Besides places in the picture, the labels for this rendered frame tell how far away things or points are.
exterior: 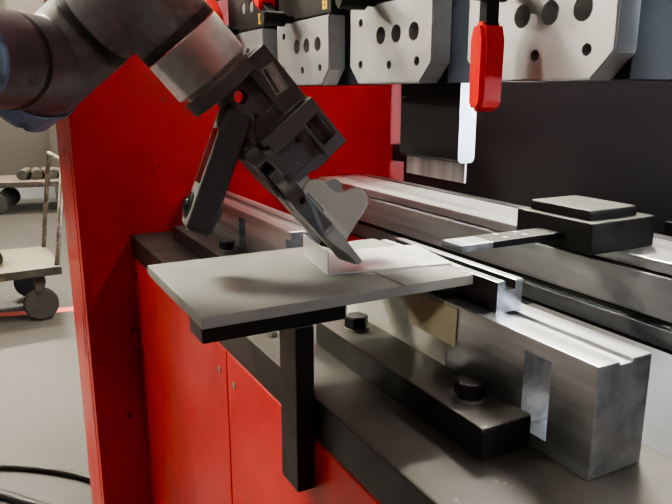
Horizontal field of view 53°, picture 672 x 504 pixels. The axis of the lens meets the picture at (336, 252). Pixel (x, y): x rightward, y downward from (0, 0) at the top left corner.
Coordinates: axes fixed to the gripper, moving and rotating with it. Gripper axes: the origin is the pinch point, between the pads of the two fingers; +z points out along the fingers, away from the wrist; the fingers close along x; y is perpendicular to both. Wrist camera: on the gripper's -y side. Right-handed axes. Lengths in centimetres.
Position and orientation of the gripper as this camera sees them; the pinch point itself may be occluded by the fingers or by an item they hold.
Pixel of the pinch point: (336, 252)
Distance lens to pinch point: 66.8
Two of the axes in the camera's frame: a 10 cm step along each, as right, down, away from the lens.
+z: 6.1, 7.0, 3.7
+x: -3.1, -2.2, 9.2
